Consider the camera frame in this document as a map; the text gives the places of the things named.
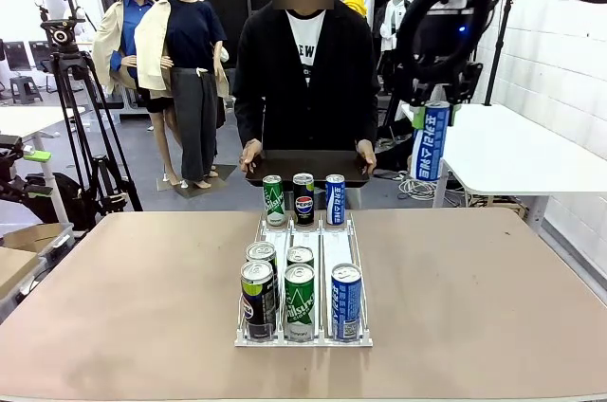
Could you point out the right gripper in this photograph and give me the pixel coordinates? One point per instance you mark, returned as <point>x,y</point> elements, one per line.
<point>455,84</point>

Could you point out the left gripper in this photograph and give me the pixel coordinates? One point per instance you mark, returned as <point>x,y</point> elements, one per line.
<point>9,169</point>

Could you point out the blue Pocari Sweat can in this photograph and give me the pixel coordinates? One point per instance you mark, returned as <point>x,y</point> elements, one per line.
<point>346,307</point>
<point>429,151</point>
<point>335,200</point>

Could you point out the dark brown serving tray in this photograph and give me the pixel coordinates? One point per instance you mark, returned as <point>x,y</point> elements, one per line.
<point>308,162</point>

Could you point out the green Chilsung cider can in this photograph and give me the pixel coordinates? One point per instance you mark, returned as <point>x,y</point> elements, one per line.
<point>274,203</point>
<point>300,255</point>
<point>299,307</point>

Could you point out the person's right forearm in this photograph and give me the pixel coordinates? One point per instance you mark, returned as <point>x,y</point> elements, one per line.
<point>246,122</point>

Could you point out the person's left forearm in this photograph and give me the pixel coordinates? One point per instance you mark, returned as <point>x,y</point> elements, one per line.
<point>367,117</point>

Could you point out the person in black cardigan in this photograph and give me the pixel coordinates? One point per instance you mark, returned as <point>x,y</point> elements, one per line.
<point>332,89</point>

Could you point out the person's left hand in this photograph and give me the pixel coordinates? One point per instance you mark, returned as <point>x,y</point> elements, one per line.
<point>366,153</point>

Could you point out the person's right hand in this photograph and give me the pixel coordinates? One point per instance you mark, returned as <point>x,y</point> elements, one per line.
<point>250,153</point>

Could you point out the black equipment bag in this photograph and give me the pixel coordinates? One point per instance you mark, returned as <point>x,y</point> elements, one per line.
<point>71,203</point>

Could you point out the white table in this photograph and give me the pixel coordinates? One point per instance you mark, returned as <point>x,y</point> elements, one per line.
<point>28,120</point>
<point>521,151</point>

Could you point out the cardboard box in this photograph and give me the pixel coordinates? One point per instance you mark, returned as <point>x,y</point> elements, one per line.
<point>33,236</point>

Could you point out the clear plastic bin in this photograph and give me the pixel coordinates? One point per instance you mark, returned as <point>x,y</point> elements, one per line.
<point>59,245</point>

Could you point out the black light stand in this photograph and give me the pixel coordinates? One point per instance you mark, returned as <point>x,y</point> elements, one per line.
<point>498,51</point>

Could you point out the black plastic stool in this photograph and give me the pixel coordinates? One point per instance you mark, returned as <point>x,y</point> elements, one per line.
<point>26,82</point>

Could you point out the flat cardboard sheet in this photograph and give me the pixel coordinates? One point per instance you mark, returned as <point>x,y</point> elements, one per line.
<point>14,269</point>

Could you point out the white can dispenser rack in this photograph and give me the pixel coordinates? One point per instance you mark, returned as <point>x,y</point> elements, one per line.
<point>339,245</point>

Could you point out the mannequin with black hat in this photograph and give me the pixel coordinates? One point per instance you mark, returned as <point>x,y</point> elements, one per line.
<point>128,27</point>

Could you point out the mannequin with cream jacket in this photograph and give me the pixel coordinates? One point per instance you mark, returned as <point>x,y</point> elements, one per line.
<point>189,42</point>

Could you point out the dark wall screen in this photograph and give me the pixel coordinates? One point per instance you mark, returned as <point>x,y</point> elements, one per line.
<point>436,37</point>

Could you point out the black camera tripod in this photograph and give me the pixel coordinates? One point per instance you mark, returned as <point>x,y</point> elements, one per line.
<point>71,89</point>

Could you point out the mannequin base plate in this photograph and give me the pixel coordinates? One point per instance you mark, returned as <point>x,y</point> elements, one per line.
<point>223,172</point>

